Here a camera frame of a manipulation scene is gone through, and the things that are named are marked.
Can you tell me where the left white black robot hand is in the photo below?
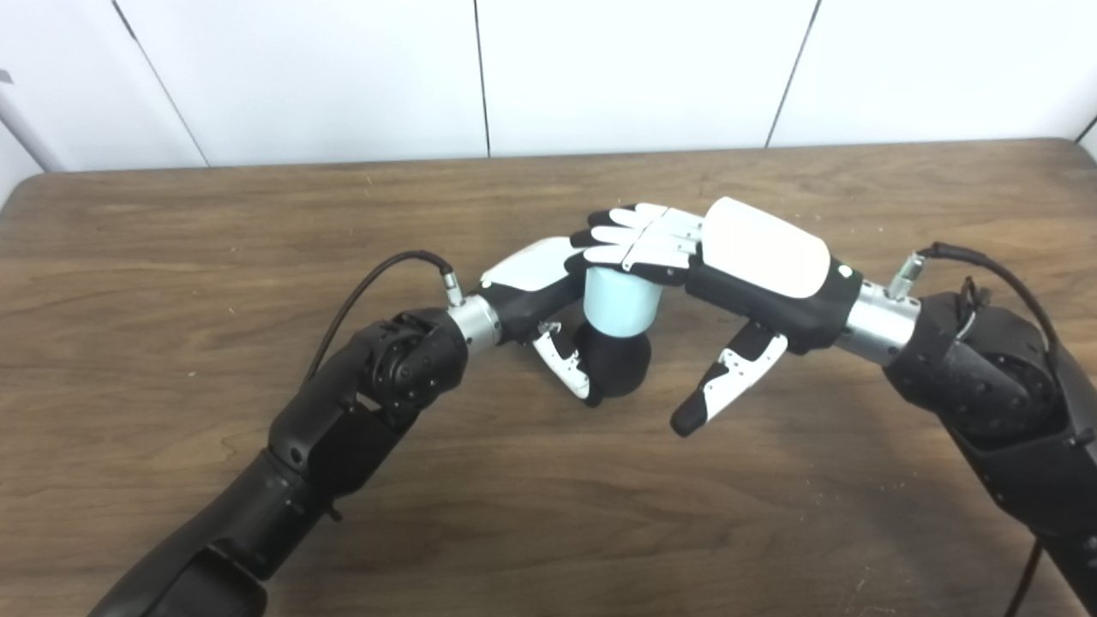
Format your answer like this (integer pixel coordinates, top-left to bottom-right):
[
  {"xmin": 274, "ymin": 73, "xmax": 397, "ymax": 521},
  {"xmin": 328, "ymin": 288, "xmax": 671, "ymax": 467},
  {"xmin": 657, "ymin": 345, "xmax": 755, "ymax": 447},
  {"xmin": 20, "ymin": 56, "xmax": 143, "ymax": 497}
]
[{"xmin": 476, "ymin": 237, "xmax": 605, "ymax": 408}]

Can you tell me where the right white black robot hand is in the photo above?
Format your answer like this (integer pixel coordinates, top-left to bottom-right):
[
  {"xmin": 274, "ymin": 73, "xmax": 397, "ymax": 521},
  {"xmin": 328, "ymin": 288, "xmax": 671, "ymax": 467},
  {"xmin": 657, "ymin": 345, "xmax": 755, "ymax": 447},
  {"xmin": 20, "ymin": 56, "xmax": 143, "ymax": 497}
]
[{"xmin": 564, "ymin": 197, "xmax": 865, "ymax": 438}]

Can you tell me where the light-blue hose piece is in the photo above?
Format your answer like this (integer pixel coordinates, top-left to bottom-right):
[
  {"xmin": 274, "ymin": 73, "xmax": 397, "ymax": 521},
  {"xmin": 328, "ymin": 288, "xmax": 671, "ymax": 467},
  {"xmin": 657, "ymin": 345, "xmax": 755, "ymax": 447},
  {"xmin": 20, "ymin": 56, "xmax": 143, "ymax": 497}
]
[{"xmin": 583, "ymin": 266, "xmax": 665, "ymax": 337}]

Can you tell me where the black funnel-shaped nozzle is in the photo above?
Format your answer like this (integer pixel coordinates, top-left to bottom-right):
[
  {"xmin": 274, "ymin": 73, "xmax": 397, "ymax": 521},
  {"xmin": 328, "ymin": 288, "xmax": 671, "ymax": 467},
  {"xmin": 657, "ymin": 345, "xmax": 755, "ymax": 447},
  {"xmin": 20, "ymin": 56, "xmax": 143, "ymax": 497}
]
[{"xmin": 572, "ymin": 321, "xmax": 652, "ymax": 399}]

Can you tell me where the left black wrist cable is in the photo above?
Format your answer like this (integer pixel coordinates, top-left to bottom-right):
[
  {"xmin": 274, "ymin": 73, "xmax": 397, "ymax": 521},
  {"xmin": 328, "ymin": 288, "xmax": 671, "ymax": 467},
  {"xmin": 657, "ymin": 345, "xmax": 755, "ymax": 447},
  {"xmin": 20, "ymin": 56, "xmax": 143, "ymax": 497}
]
[{"xmin": 302, "ymin": 250, "xmax": 465, "ymax": 386}]

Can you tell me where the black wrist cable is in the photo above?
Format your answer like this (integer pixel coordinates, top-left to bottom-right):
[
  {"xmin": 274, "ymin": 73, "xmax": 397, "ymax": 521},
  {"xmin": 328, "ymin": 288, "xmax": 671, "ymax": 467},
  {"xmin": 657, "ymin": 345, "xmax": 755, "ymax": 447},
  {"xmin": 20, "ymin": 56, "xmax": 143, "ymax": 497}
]
[
  {"xmin": 887, "ymin": 243, "xmax": 1062, "ymax": 361},
  {"xmin": 302, "ymin": 250, "xmax": 465, "ymax": 386}
]

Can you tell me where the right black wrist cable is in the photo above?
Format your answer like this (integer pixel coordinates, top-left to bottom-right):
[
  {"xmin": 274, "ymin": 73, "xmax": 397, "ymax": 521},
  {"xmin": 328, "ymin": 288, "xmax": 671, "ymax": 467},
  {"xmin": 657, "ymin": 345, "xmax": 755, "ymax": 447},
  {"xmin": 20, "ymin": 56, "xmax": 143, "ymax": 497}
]
[{"xmin": 887, "ymin": 243, "xmax": 1062, "ymax": 361}]

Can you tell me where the white corner post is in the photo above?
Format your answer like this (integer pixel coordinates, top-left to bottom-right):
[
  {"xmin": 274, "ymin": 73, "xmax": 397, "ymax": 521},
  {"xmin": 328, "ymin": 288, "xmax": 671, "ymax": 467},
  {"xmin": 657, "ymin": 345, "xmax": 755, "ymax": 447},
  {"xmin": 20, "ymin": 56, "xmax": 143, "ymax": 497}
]
[{"xmin": 0, "ymin": 86, "xmax": 65, "ymax": 174}]

